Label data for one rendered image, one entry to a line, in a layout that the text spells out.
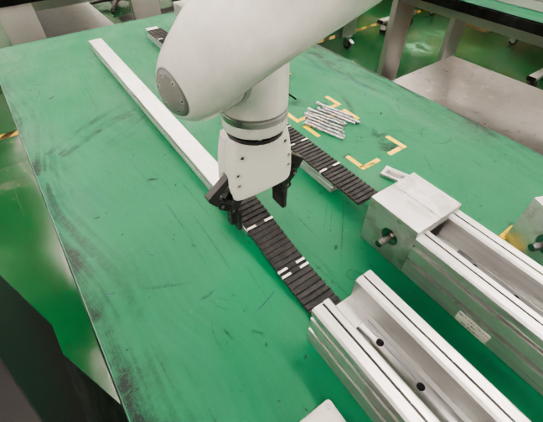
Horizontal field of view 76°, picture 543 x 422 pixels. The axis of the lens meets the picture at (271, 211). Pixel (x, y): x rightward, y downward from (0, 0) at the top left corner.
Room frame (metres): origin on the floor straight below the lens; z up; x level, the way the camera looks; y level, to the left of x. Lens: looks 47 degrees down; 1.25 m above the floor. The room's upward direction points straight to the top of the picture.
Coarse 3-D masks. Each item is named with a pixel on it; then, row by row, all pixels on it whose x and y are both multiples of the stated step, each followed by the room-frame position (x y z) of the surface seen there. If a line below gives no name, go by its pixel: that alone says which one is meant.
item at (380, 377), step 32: (384, 288) 0.23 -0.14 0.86; (320, 320) 0.19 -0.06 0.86; (352, 320) 0.20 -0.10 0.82; (384, 320) 0.19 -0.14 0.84; (416, 320) 0.18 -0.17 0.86; (320, 352) 0.18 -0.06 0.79; (352, 352) 0.15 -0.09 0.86; (384, 352) 0.16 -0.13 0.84; (416, 352) 0.15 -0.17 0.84; (448, 352) 0.15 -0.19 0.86; (352, 384) 0.13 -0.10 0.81; (384, 384) 0.11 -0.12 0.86; (416, 384) 0.12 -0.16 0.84; (448, 384) 0.12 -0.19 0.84; (480, 384) 0.11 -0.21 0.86; (384, 416) 0.09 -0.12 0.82; (416, 416) 0.08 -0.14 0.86; (448, 416) 0.09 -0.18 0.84; (480, 416) 0.09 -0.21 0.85; (512, 416) 0.08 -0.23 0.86
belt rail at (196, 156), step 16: (96, 48) 1.11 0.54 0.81; (112, 64) 0.99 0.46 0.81; (128, 80) 0.89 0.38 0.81; (144, 96) 0.81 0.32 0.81; (144, 112) 0.78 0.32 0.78; (160, 112) 0.73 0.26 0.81; (160, 128) 0.69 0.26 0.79; (176, 128) 0.66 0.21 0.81; (176, 144) 0.61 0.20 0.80; (192, 144) 0.60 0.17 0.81; (192, 160) 0.55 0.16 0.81; (208, 160) 0.55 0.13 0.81; (208, 176) 0.50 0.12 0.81
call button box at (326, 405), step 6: (324, 402) 0.10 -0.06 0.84; (330, 402) 0.10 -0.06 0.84; (318, 408) 0.10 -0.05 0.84; (324, 408) 0.10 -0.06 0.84; (330, 408) 0.10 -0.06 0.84; (312, 414) 0.09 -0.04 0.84; (318, 414) 0.09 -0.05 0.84; (324, 414) 0.09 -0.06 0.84; (330, 414) 0.09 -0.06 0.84; (336, 414) 0.09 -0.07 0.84; (306, 420) 0.09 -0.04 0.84; (312, 420) 0.09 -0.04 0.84; (318, 420) 0.09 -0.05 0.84; (324, 420) 0.09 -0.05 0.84; (330, 420) 0.09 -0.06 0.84; (336, 420) 0.09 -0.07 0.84; (342, 420) 0.09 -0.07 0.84
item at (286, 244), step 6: (282, 240) 0.35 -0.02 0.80; (288, 240) 0.35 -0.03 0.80; (276, 246) 0.34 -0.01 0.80; (282, 246) 0.34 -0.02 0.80; (288, 246) 0.34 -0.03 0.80; (294, 246) 0.34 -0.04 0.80; (264, 252) 0.33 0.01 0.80; (270, 252) 0.33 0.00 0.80; (276, 252) 0.33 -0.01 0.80; (282, 252) 0.33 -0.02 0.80; (270, 258) 0.32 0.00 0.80
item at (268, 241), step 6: (270, 234) 0.36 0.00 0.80; (276, 234) 0.36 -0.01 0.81; (282, 234) 0.36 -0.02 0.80; (258, 240) 0.35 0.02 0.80; (264, 240) 0.35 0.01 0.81; (270, 240) 0.35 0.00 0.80; (276, 240) 0.35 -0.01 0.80; (258, 246) 0.34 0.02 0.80; (264, 246) 0.34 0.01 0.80; (270, 246) 0.34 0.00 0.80
